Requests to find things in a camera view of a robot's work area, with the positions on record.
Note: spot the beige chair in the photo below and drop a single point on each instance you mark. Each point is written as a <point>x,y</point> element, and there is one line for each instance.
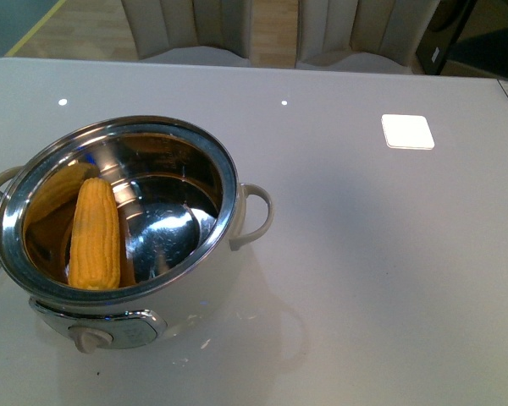
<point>362,36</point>
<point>210,33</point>

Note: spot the white electric cooking pot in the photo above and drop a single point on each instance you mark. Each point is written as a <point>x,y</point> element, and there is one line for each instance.
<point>181,210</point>

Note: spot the beige chair right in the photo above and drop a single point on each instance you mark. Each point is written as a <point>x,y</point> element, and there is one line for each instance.
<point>362,36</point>

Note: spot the yellow corn cob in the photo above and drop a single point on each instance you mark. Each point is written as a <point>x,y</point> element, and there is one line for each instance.
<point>94,258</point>

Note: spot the beige chair left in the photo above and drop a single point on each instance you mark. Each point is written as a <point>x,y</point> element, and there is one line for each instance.
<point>210,33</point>

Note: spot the black appliance with label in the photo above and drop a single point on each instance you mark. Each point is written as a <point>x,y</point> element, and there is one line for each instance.
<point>443,30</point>

